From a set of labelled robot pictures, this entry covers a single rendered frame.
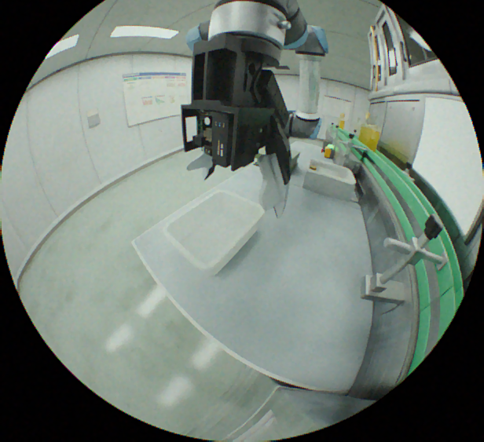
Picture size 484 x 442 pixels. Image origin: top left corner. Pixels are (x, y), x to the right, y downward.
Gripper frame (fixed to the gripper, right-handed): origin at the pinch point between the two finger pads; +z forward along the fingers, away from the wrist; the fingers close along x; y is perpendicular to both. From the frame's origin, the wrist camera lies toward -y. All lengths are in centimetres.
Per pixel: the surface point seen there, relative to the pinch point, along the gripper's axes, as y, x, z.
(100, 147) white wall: 5, -317, 45
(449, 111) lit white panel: -32, 48, -39
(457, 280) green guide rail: 2.6, 45.6, -8.4
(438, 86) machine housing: -39, 46, -49
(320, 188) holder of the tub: -41.7, 14.5, 13.8
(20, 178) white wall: 191, -302, 1
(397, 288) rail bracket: 0.0, 34.7, 2.6
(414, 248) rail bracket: 1.7, 25.9, -7.0
